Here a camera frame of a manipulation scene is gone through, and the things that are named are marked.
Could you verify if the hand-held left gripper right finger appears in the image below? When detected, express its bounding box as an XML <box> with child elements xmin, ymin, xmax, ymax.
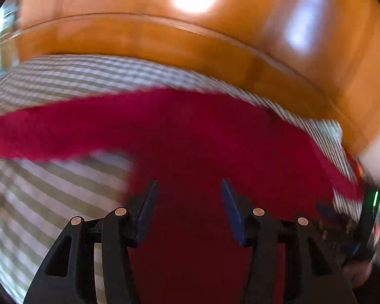
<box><xmin>221</xmin><ymin>179</ymin><xmax>358</xmax><ymax>304</ymax></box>

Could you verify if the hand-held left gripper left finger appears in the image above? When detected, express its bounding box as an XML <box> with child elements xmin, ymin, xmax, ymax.
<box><xmin>24</xmin><ymin>179</ymin><xmax>159</xmax><ymax>304</ymax></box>

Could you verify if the red knit cloth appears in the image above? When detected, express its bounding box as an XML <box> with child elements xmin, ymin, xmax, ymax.
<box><xmin>0</xmin><ymin>88</ymin><xmax>365</xmax><ymax>304</ymax></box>

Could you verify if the wooden panelled wardrobe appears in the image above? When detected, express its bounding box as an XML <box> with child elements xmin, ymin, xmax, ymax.
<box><xmin>6</xmin><ymin>0</ymin><xmax>380</xmax><ymax>157</ymax></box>

